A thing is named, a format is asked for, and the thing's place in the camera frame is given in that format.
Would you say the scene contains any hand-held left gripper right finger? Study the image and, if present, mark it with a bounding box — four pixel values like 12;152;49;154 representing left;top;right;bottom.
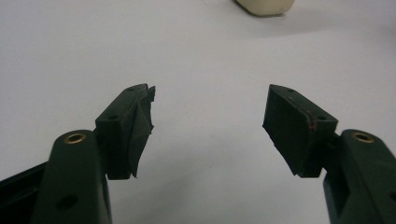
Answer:
262;83;396;224

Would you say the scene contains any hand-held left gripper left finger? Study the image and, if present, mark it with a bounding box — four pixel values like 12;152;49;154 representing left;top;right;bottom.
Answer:
30;82;156;224

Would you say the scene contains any beige square cup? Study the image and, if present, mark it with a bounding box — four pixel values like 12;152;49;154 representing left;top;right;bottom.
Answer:
233;0;296;18

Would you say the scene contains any white paper sheet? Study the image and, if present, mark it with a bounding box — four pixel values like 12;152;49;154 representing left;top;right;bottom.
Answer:
0;0;396;224

